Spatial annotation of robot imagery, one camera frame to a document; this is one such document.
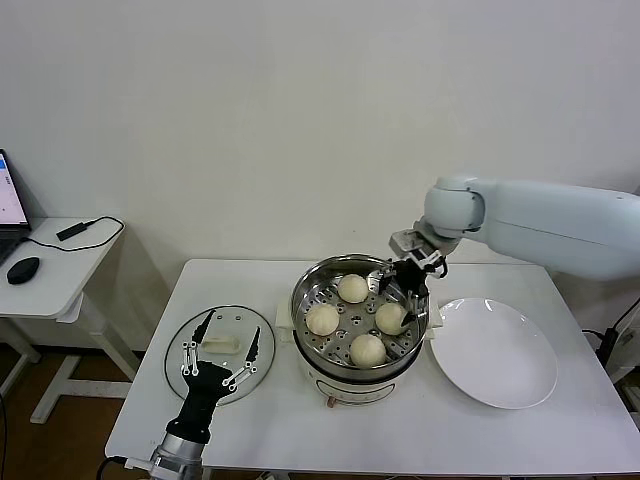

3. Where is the round glass lid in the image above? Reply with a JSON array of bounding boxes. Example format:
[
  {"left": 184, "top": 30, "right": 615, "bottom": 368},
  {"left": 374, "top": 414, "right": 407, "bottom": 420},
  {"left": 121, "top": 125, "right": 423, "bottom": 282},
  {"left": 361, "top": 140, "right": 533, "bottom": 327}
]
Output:
[{"left": 163, "top": 304, "right": 277, "bottom": 404}]

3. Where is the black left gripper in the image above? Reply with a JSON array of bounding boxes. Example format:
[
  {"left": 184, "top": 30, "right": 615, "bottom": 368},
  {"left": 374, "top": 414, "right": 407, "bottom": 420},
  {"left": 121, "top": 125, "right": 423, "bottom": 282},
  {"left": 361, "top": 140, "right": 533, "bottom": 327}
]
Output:
[{"left": 165, "top": 309, "right": 263, "bottom": 445}]

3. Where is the black computer mouse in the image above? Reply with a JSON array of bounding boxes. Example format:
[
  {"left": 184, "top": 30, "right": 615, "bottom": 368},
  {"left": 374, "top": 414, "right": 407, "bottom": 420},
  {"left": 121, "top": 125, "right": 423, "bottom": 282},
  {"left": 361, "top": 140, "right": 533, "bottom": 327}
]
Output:
[{"left": 5, "top": 256, "right": 41, "bottom": 286}]

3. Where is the black laptop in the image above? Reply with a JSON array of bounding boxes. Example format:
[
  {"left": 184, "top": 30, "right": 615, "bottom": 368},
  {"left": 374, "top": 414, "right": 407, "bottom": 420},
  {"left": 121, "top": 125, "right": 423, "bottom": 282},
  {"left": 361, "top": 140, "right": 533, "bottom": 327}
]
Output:
[{"left": 0, "top": 148, "right": 32, "bottom": 266}]

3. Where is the stainless steel steamer basket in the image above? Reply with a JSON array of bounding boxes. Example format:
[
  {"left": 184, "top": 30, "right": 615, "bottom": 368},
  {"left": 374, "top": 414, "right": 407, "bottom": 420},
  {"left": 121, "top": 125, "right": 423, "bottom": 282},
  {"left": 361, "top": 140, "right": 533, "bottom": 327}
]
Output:
[{"left": 290, "top": 254, "right": 430, "bottom": 384}]

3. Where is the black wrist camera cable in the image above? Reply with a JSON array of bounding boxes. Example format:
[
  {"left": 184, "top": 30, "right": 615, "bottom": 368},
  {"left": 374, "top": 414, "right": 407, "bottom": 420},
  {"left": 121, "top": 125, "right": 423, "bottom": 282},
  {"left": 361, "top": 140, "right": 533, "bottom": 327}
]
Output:
[{"left": 424, "top": 253, "right": 450, "bottom": 279}]

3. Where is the white oval plate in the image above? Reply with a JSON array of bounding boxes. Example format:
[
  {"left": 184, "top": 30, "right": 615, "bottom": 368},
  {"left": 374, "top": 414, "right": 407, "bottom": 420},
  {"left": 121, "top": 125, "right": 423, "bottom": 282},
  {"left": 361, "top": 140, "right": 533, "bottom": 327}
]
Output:
[{"left": 429, "top": 298, "right": 559, "bottom": 410}]

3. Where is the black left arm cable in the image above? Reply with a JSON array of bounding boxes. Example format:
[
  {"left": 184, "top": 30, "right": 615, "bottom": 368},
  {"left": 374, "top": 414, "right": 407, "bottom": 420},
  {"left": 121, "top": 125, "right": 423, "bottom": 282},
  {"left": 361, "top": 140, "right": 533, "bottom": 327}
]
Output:
[{"left": 96, "top": 455, "right": 129, "bottom": 480}]

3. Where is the white electric cooker base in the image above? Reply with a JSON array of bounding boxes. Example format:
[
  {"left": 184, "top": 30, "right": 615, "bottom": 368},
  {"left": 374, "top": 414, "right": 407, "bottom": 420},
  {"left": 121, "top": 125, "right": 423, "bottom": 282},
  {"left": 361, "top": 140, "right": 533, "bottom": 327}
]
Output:
[{"left": 274, "top": 292, "right": 444, "bottom": 409}]

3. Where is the black dongle cable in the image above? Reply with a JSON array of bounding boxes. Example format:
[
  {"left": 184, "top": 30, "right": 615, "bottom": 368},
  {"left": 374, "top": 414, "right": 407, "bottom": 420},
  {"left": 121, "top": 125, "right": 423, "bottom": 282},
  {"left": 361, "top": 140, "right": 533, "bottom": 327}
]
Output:
[{"left": 22, "top": 215, "right": 125, "bottom": 250}]

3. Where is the black cable with plug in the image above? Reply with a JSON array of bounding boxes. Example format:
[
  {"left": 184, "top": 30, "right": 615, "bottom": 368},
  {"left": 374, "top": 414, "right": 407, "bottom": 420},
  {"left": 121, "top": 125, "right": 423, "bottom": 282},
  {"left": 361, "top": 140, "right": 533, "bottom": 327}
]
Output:
[{"left": 581, "top": 298, "right": 640, "bottom": 351}]

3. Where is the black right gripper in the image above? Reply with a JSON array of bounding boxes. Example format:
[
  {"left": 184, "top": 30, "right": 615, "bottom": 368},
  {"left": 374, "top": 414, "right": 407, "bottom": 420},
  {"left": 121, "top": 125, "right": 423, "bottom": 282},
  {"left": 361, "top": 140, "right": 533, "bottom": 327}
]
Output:
[{"left": 368, "top": 258, "right": 431, "bottom": 329}]

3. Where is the black adapter dongle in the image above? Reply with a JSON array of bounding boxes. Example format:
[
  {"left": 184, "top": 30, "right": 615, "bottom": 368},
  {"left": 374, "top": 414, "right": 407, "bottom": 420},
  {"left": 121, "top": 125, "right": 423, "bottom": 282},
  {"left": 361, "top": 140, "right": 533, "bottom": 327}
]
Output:
[{"left": 55, "top": 222, "right": 87, "bottom": 242}]

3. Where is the white side table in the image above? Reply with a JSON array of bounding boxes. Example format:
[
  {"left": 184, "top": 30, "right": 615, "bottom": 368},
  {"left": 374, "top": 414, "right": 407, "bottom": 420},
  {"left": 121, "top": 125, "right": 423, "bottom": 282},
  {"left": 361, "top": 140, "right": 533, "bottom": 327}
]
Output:
[{"left": 0, "top": 217, "right": 141, "bottom": 426}]

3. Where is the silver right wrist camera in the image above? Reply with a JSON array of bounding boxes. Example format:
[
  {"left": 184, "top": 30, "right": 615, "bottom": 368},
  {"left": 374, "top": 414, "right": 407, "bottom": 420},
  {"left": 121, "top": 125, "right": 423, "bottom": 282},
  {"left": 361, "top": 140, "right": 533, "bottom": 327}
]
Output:
[{"left": 388, "top": 228, "right": 447, "bottom": 274}]

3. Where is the white steamed baozi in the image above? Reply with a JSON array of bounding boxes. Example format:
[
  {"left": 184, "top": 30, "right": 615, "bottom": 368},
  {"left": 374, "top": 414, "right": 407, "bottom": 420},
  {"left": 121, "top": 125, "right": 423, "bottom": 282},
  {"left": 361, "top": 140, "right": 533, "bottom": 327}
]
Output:
[
  {"left": 373, "top": 303, "right": 409, "bottom": 336},
  {"left": 304, "top": 303, "right": 341, "bottom": 337},
  {"left": 337, "top": 273, "right": 370, "bottom": 305},
  {"left": 348, "top": 333, "right": 388, "bottom": 368}
]

